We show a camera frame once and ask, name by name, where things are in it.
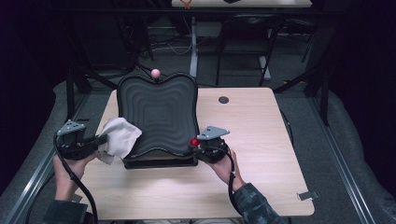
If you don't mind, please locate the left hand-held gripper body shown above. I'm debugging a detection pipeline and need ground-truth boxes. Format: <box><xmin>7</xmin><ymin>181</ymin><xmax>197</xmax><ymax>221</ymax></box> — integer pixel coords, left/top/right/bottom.
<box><xmin>54</xmin><ymin>119</ymin><xmax>95</xmax><ymax>161</ymax></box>

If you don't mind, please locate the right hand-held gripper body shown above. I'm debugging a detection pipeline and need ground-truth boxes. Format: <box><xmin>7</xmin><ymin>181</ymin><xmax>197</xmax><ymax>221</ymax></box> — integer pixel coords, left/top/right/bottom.
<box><xmin>191</xmin><ymin>124</ymin><xmax>232</xmax><ymax>165</ymax></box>

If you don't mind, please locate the light grey cleaning cloth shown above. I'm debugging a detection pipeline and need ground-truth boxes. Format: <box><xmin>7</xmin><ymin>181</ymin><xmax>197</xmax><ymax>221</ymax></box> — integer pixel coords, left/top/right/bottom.
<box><xmin>96</xmin><ymin>117</ymin><xmax>143</xmax><ymax>166</ymax></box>

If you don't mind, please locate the black wavy tray stand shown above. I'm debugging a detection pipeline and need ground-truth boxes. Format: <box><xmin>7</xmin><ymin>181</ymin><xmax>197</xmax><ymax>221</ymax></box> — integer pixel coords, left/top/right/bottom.
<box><xmin>116</xmin><ymin>72</ymin><xmax>201</xmax><ymax>171</ymax></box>

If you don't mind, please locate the person's right hand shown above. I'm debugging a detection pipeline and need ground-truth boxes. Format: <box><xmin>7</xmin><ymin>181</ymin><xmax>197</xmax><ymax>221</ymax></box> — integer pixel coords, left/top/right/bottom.
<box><xmin>206</xmin><ymin>149</ymin><xmax>247</xmax><ymax>192</ymax></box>

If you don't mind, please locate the person's left hand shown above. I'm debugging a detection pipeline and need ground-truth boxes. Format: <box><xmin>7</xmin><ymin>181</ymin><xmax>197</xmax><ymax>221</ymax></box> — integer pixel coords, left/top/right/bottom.
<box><xmin>53</xmin><ymin>151</ymin><xmax>99</xmax><ymax>202</ymax></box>

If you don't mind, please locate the black metal stand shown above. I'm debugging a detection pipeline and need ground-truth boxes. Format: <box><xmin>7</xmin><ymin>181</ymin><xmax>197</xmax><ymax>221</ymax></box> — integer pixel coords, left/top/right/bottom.
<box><xmin>64</xmin><ymin>66</ymin><xmax>120</xmax><ymax>124</ymax></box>
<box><xmin>274</xmin><ymin>62</ymin><xmax>331</xmax><ymax>127</ymax></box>

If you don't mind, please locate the dark equipment stand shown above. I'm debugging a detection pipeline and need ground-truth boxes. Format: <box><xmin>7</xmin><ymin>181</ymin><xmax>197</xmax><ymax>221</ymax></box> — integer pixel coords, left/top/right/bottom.
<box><xmin>113</xmin><ymin>13</ymin><xmax>155</xmax><ymax>74</ymax></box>

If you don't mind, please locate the black chair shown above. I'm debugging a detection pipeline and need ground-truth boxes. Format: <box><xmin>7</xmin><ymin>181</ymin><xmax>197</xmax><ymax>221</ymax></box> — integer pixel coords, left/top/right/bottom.
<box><xmin>216</xmin><ymin>13</ymin><xmax>286</xmax><ymax>88</ymax></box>

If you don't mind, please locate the pale table with metal legs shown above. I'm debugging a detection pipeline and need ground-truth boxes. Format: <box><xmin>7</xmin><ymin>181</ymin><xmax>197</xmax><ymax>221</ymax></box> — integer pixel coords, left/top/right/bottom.
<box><xmin>171</xmin><ymin>0</ymin><xmax>313</xmax><ymax>81</ymax></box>

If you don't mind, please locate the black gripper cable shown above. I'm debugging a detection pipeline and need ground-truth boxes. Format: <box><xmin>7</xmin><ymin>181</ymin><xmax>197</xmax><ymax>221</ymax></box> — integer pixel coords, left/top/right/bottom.
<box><xmin>214</xmin><ymin>144</ymin><xmax>247</xmax><ymax>217</ymax></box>
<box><xmin>52</xmin><ymin>132</ymin><xmax>99</xmax><ymax>224</ymax></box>

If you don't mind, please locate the aluminium floor rail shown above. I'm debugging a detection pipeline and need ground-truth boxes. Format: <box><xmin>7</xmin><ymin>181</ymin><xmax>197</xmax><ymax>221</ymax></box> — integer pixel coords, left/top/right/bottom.
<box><xmin>306</xmin><ymin>96</ymin><xmax>376</xmax><ymax>224</ymax></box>
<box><xmin>3</xmin><ymin>92</ymin><xmax>92</xmax><ymax>224</ymax></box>

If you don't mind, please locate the black floor cable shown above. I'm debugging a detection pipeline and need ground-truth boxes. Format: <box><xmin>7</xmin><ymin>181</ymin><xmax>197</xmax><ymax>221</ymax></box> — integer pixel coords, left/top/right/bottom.
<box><xmin>26</xmin><ymin>174</ymin><xmax>57</xmax><ymax>224</ymax></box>

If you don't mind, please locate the thin black cable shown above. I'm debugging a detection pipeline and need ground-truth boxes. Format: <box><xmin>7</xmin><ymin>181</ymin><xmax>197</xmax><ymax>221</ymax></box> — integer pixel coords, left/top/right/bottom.
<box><xmin>279</xmin><ymin>110</ymin><xmax>295</xmax><ymax>146</ymax></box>

